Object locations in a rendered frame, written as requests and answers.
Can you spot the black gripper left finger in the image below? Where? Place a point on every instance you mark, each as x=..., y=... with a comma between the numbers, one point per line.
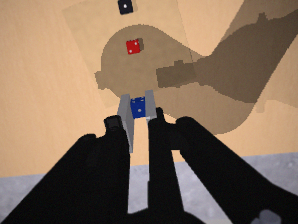
x=60, y=197

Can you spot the blue die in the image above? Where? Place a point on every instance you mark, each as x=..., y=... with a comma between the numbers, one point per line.
x=138, y=107

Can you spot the tan square mat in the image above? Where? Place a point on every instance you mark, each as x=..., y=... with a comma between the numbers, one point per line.
x=101, y=33

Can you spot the black die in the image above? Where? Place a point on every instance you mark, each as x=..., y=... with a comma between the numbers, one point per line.
x=125, y=6

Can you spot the red die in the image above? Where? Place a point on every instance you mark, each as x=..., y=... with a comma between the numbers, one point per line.
x=133, y=46

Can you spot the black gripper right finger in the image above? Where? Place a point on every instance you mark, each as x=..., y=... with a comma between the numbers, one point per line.
x=244, y=195

